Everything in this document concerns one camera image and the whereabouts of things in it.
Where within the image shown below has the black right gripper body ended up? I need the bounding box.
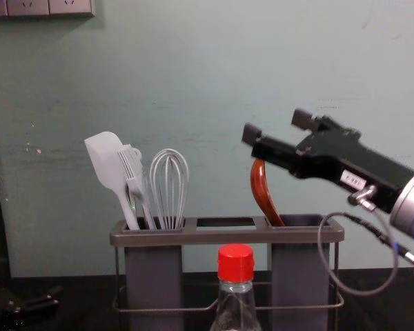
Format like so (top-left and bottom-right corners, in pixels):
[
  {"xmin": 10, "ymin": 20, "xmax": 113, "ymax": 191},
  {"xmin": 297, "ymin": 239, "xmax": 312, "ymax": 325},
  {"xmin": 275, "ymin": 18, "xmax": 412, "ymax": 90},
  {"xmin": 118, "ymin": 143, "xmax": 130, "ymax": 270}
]
[{"xmin": 288, "ymin": 132, "xmax": 414, "ymax": 214}]

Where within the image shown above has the red bottle cap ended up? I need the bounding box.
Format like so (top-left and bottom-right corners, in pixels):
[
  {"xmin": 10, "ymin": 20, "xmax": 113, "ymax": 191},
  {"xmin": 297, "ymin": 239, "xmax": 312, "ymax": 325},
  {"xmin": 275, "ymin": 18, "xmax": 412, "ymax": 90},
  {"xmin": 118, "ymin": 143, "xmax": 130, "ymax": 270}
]
[{"xmin": 217, "ymin": 243, "xmax": 256, "ymax": 285}]

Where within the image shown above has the grey silicone spatula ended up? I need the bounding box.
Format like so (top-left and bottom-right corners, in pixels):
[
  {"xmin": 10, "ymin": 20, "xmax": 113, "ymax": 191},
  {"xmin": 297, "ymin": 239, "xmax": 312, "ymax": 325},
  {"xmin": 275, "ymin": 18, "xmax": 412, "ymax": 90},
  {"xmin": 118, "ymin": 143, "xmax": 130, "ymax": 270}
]
[{"xmin": 83, "ymin": 130, "xmax": 141, "ymax": 230}]

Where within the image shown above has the thin dark gripper cable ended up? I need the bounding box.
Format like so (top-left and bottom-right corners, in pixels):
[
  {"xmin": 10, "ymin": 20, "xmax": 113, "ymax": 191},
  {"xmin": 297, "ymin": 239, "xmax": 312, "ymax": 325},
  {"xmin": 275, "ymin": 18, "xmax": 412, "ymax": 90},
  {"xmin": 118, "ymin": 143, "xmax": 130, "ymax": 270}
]
[{"xmin": 317, "ymin": 184, "xmax": 414, "ymax": 297}]

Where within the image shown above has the grey plastic utensil bin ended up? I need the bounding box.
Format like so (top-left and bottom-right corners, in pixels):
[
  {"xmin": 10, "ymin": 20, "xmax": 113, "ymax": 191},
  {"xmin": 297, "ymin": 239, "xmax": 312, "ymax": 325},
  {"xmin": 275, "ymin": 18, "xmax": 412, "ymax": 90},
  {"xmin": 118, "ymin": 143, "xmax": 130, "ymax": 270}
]
[
  {"xmin": 123, "ymin": 217, "xmax": 184, "ymax": 331},
  {"xmin": 270, "ymin": 214, "xmax": 331, "ymax": 331}
]

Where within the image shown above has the clear plastic bottle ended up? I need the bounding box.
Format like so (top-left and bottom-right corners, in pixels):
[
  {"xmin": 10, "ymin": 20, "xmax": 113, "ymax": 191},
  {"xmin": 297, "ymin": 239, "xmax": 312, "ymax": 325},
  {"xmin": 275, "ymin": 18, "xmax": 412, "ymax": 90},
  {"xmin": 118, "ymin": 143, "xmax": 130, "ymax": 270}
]
[{"xmin": 209, "ymin": 281, "xmax": 264, "ymax": 331}]

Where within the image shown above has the grey silicone whisk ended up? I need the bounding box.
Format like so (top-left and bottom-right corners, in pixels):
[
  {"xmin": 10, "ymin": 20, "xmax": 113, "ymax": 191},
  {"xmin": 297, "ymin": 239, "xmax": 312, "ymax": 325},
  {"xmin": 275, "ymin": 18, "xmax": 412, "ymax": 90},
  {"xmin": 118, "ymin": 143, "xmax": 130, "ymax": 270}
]
[{"xmin": 148, "ymin": 148, "xmax": 190, "ymax": 230}]

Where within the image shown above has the black rack with steel bars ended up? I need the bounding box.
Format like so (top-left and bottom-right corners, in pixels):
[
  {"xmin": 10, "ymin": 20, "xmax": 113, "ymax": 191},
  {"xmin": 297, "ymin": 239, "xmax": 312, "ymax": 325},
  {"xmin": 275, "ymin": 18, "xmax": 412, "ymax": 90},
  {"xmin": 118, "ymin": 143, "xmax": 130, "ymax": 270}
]
[{"xmin": 109, "ymin": 214, "xmax": 346, "ymax": 331}]

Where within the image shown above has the brown curved utensil handle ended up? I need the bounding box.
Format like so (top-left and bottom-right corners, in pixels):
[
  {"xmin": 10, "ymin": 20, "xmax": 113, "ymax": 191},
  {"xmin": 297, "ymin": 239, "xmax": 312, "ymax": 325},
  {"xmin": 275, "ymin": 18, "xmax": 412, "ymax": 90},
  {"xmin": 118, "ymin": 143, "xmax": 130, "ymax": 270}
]
[{"xmin": 250, "ymin": 158, "xmax": 286, "ymax": 228}]

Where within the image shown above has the black table cloth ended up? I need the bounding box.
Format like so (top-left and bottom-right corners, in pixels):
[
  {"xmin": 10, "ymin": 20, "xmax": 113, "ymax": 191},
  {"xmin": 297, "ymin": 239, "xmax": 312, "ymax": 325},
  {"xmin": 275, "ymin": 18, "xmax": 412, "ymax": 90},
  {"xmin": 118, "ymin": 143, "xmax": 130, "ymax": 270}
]
[{"xmin": 0, "ymin": 265, "xmax": 414, "ymax": 331}]

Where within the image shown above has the grey slotted turner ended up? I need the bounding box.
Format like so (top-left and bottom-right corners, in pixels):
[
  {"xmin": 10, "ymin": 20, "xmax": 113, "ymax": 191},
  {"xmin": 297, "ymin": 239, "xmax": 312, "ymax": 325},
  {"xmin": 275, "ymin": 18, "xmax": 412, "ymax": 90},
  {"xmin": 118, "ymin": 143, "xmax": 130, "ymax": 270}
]
[{"xmin": 117, "ymin": 144, "xmax": 158, "ymax": 230}]

